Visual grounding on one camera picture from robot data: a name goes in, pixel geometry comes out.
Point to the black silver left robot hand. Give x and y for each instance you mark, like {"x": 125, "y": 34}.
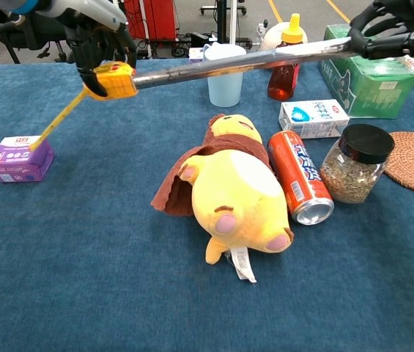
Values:
{"x": 89, "y": 40}

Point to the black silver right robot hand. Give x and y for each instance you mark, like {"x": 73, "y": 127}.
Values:
{"x": 401, "y": 36}

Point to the yellow tape measure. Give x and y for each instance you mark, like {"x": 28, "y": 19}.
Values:
{"x": 117, "y": 82}

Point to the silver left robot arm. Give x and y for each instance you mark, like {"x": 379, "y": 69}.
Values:
{"x": 12, "y": 4}

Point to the green tissue pack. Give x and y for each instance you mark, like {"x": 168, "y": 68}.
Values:
{"x": 375, "y": 91}

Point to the red cabinet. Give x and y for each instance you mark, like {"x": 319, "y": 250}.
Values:
{"x": 155, "y": 18}

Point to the white purple carton box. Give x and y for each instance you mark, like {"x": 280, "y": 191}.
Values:
{"x": 195, "y": 55}

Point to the white blue milk carton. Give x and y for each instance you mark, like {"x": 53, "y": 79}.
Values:
{"x": 313, "y": 121}

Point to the honey bear squeeze bottle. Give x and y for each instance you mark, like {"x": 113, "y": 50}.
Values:
{"x": 283, "y": 84}

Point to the white upturned bowl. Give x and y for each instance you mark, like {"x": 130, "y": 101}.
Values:
{"x": 270, "y": 36}

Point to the white power strip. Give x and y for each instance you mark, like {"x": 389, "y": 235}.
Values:
{"x": 262, "y": 29}

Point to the small purple carton box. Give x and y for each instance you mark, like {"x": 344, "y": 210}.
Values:
{"x": 20, "y": 165}

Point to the light blue plastic cup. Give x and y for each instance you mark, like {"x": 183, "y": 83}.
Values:
{"x": 225, "y": 91}

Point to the clear jar black lid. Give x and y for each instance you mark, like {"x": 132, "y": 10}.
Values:
{"x": 353, "y": 176}

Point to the red soda can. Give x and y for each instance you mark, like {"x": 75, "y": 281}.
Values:
{"x": 298, "y": 176}

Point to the yellow plush toy brown hood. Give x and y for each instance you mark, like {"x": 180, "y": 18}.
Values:
{"x": 239, "y": 183}

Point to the blue table mat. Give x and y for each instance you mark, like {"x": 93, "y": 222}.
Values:
{"x": 82, "y": 256}

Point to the white vertical post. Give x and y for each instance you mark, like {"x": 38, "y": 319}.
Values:
{"x": 233, "y": 18}

